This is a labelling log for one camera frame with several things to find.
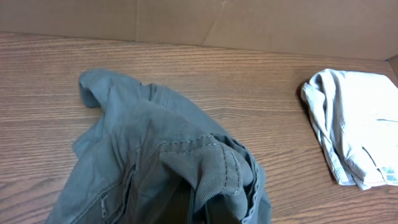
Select folded beige shorts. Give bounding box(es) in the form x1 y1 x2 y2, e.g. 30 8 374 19
300 68 397 190

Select grey shorts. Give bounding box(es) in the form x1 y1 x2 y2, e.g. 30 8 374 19
47 69 272 223

